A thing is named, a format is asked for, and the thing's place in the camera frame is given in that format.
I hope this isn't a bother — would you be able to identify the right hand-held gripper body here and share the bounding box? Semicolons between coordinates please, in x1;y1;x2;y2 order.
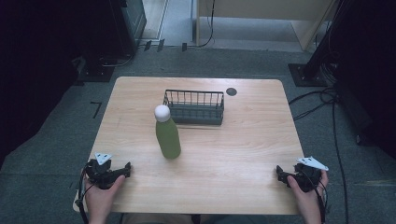
283;156;330;193

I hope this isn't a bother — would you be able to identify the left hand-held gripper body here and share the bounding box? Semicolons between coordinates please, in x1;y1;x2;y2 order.
84;151;126;190

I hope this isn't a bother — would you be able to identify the green bottle with white cap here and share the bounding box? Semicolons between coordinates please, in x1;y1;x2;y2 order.
153;104;182;160

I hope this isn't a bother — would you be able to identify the black wire basket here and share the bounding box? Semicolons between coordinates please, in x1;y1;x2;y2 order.
163;89;225;126

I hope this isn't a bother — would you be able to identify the person's right hand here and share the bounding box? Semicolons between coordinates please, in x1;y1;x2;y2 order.
287;169;330;216

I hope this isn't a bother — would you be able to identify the person's left hand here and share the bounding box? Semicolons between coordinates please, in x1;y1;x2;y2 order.
81;167;127;218

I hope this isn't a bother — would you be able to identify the person's lap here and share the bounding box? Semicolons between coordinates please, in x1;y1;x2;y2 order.
120;213;265;224

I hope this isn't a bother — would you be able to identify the black metal stand with base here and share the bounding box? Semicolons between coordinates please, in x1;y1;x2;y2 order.
288;0;353;88

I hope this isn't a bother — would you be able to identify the dark cabinet on floor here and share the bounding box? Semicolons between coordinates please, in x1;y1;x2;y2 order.
108;0;148;59

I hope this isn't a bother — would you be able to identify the light wooden furniture panel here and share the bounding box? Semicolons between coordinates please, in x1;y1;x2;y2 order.
195;0;339;52

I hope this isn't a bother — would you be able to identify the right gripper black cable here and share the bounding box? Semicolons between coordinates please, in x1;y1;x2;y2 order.
303;169;330;224

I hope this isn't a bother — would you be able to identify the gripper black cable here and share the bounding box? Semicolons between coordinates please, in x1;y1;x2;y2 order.
74;167;94;224
303;169;330;224

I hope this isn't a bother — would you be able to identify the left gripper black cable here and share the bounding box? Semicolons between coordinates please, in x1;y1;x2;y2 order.
74;167;94;224

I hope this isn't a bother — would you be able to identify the black floor cable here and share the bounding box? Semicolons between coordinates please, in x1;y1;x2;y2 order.
288;87;351;224

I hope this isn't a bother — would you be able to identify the black stand base plate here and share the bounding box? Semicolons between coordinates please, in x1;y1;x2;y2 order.
72;55;117;86

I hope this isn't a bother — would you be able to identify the black hanging cable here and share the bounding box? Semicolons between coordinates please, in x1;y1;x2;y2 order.
195;0;217;49

